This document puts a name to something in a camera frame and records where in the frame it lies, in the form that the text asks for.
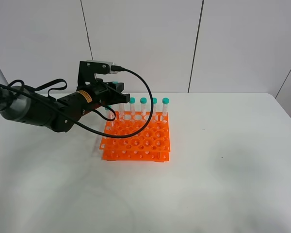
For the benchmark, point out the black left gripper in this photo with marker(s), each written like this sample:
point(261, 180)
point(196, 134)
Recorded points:
point(94, 94)

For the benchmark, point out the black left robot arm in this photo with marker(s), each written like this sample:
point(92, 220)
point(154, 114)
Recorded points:
point(25, 105)

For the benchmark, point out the second row tube left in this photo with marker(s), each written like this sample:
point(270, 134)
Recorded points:
point(110, 115)

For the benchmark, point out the orange test tube rack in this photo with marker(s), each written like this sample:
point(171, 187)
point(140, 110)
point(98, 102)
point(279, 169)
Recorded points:
point(152, 144)

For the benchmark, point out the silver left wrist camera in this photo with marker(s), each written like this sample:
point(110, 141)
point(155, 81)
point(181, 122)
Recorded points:
point(89, 69)

